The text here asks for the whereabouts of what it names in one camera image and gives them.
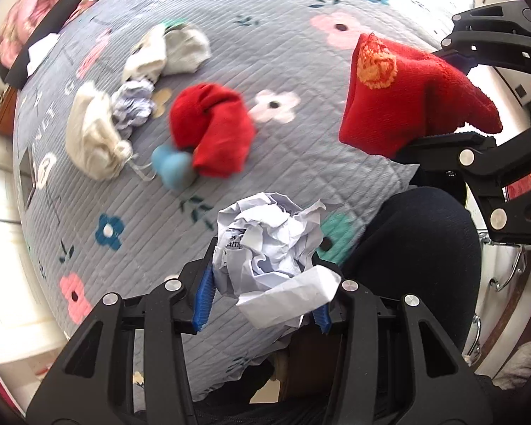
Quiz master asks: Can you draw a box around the phone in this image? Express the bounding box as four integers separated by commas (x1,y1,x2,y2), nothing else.
17,148,39,210

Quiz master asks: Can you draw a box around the small white cloth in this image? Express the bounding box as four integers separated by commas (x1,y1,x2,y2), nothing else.
25,33,61,77

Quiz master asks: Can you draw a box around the brown wooden box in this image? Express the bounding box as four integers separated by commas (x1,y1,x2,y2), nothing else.
0,86,19,136

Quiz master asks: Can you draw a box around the white sock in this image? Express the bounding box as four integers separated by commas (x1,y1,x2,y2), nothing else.
122,23,211,84

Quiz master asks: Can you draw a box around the red sock with orange print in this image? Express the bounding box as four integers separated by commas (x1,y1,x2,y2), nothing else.
339,32,502,159

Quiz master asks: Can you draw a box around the grey fuzzy cloth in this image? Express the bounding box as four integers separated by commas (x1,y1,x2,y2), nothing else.
490,340,531,391

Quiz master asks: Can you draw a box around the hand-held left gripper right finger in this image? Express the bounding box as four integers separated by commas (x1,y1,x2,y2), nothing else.
310,254,497,425

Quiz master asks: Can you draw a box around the cream sock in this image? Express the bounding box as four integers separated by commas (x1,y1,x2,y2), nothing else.
65,81,133,181

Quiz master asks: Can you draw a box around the plain red sock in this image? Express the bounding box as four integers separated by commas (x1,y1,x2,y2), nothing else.
169,83,256,179

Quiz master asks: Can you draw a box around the white bucket with metal handle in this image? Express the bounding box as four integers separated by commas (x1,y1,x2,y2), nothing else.
461,186,531,378

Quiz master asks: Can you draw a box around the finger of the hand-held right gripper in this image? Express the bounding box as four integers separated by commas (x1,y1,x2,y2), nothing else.
393,117,531,245
431,0,531,77

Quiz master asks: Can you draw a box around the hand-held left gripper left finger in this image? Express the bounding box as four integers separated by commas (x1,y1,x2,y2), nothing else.
27,237,218,425

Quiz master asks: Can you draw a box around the grey floral quilt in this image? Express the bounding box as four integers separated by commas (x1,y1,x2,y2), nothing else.
12,0,479,403

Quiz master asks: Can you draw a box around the small crumpled striped paper ball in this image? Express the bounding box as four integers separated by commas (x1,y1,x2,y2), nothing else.
112,78,156,134

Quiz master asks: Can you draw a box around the black foam roll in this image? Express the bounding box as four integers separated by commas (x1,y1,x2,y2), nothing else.
0,0,87,88

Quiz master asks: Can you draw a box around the light blue sock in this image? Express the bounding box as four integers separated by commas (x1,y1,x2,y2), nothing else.
151,144,197,192

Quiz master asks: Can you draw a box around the pink floral pillow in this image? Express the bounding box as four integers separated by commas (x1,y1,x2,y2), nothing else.
0,0,118,68

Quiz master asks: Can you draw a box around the person's dark trouser leg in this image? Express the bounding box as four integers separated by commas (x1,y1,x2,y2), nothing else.
342,186,483,366

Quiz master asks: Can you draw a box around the large white paper ball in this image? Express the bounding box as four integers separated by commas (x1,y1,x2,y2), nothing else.
213,192,342,330

